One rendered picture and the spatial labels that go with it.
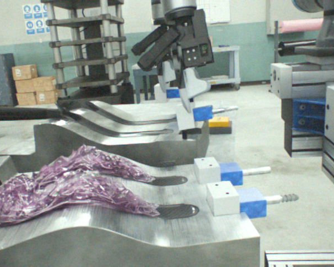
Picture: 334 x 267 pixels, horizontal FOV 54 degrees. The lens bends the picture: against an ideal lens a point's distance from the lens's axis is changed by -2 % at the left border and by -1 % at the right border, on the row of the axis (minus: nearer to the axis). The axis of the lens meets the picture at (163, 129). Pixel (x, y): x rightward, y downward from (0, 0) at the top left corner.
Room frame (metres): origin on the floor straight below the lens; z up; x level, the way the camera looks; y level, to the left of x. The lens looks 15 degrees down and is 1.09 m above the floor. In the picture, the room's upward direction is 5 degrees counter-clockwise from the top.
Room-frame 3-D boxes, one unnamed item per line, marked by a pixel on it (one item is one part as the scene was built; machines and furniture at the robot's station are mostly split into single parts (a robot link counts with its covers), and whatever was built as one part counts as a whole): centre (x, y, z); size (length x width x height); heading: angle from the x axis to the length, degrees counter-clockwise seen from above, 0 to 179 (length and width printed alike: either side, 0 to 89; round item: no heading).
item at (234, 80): (6.64, -1.03, 0.47); 1.10 x 0.52 x 0.94; 93
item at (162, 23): (1.02, -0.04, 1.09); 0.09 x 0.08 x 0.12; 76
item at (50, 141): (0.83, 0.15, 0.87); 0.50 x 0.26 x 0.14; 76
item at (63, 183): (0.47, 0.15, 0.90); 0.26 x 0.18 x 0.08; 93
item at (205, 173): (0.54, -0.12, 0.86); 0.13 x 0.05 x 0.05; 93
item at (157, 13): (1.03, -0.03, 1.17); 0.08 x 0.08 x 0.05
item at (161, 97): (1.02, -0.05, 0.93); 0.13 x 0.05 x 0.05; 76
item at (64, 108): (0.82, 0.13, 0.92); 0.35 x 0.16 x 0.09; 76
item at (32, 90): (7.09, 2.63, 0.42); 0.86 x 0.33 x 0.83; 86
